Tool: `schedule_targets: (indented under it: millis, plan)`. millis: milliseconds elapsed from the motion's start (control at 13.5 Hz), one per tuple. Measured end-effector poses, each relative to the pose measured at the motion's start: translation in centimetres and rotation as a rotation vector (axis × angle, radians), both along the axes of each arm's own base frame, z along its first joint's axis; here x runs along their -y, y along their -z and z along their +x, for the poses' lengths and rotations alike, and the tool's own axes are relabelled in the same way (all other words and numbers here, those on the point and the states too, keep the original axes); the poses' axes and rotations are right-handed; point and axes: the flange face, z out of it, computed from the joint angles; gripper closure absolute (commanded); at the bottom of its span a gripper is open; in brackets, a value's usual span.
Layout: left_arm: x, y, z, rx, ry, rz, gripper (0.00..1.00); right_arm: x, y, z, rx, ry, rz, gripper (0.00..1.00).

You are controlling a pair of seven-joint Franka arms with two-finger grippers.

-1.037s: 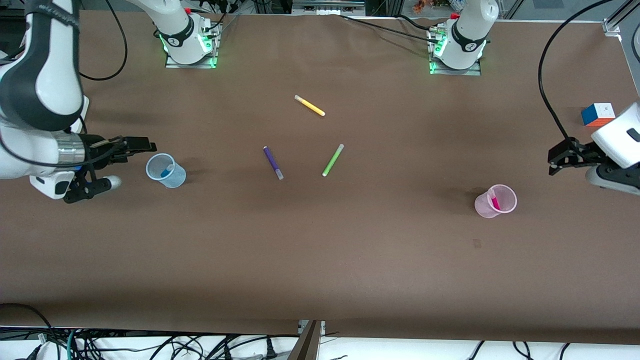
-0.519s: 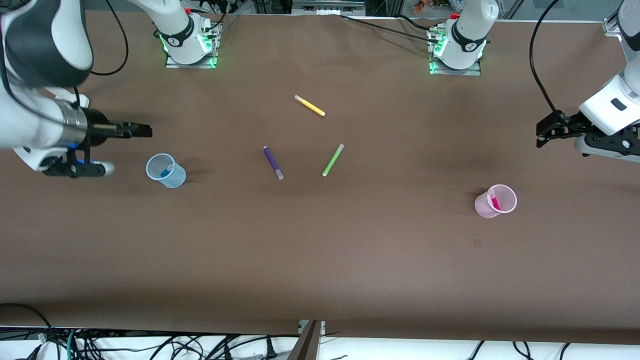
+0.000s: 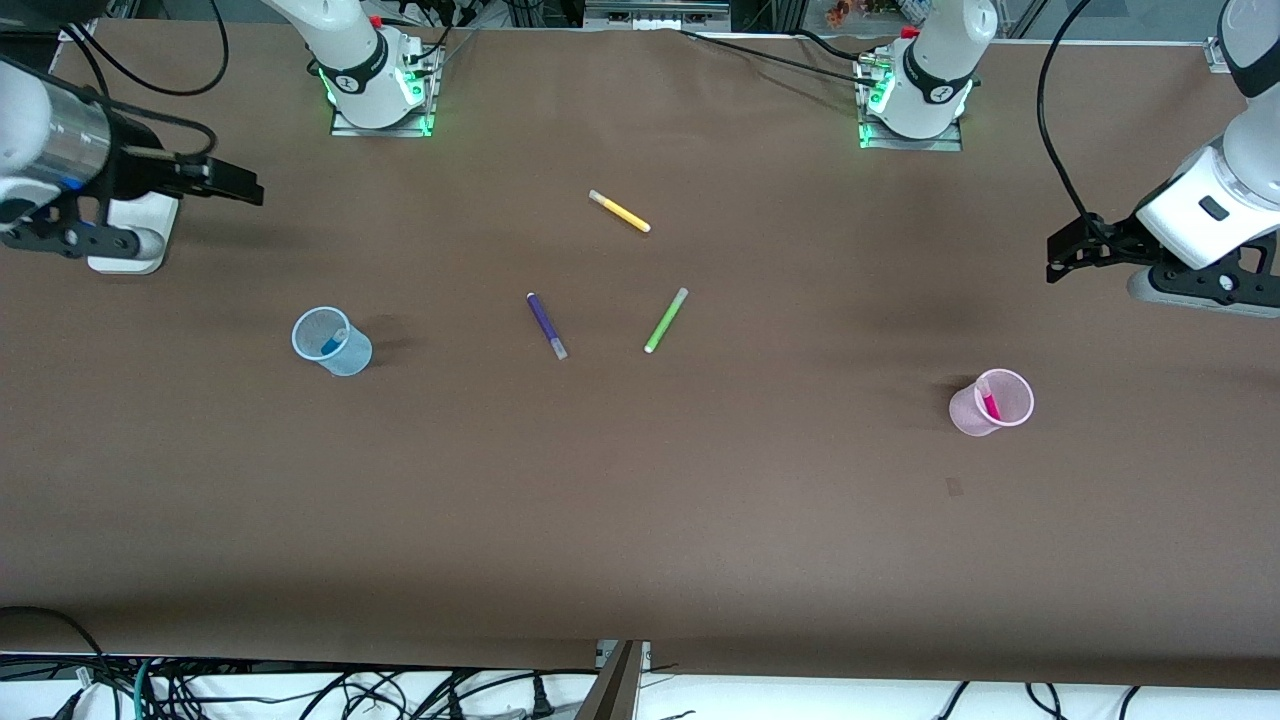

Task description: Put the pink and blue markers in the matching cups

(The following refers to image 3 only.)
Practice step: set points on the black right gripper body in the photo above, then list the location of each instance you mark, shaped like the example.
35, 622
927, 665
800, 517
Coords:
137, 165

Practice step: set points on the pink marker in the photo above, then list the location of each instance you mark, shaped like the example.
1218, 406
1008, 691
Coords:
990, 402

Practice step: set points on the blue marker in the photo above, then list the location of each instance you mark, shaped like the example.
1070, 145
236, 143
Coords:
332, 342

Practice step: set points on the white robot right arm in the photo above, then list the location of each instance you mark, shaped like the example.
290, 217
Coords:
350, 60

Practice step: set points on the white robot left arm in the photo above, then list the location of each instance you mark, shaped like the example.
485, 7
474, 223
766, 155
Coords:
935, 60

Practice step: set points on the white plastic stand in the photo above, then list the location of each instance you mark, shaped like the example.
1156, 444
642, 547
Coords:
155, 212

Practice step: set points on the translucent pink plastic cup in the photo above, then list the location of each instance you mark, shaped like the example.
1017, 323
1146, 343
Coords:
965, 415

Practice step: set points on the translucent blue plastic cup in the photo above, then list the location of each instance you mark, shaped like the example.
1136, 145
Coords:
350, 358

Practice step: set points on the orange background object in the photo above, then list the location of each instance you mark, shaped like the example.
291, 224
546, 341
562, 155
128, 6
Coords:
845, 12

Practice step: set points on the purple marker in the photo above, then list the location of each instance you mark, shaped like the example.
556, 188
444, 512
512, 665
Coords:
545, 322

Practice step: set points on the yellow marker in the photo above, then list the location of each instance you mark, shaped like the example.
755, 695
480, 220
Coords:
620, 211

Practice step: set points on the green marker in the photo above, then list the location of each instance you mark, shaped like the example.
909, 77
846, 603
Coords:
665, 320

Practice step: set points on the grey metal box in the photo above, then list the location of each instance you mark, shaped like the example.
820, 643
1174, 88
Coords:
655, 12

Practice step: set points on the brown table cover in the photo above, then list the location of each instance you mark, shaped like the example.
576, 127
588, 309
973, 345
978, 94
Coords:
640, 520

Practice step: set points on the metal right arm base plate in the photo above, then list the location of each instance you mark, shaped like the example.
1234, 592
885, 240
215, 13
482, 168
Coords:
420, 100

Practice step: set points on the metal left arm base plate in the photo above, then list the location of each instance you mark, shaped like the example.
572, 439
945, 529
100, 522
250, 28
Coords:
870, 125

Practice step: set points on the metal table frame beam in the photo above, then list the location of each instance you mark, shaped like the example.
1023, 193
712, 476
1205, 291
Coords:
612, 690

